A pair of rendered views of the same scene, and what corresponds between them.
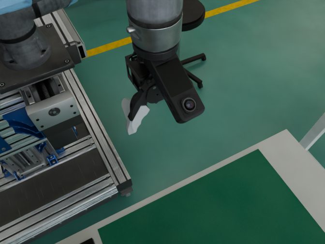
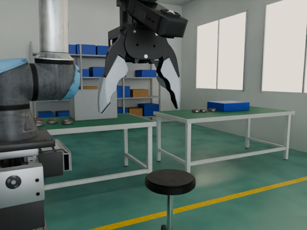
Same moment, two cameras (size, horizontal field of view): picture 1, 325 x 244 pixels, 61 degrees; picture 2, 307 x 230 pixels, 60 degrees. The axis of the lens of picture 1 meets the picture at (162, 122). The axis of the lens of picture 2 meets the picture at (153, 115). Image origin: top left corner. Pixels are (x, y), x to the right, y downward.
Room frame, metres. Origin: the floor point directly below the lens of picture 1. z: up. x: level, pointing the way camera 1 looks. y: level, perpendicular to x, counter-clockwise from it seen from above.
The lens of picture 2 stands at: (-0.13, -0.02, 1.21)
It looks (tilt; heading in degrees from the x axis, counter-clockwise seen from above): 7 degrees down; 1
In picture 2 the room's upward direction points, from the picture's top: straight up
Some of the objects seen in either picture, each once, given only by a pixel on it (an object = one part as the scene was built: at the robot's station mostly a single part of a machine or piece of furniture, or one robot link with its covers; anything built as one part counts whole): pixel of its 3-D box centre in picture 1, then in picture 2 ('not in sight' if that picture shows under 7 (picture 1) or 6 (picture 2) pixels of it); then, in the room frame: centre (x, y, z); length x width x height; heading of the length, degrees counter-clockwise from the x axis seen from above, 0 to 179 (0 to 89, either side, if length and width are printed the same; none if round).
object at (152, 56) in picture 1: (154, 64); (135, 28); (0.34, 0.01, 1.29); 0.09 x 0.08 x 0.12; 29
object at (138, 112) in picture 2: not in sight; (133, 112); (6.75, 0.61, 0.39); 0.40 x 0.36 x 0.21; 26
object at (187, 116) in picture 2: not in sight; (223, 136); (3.79, -1.01, 0.38); 1.90 x 0.90 x 0.75; 117
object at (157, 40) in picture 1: (153, 26); not in sight; (0.33, 0.01, 1.37); 0.08 x 0.08 x 0.05
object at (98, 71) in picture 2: not in sight; (99, 72); (6.34, 1.38, 1.40); 0.42 x 0.42 x 0.23; 27
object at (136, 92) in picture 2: not in sight; (137, 92); (6.81, 0.49, 0.87); 0.42 x 0.40 x 0.19; 116
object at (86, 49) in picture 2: not in sight; (84, 50); (6.19, 1.68, 1.89); 0.42 x 0.42 x 0.23; 25
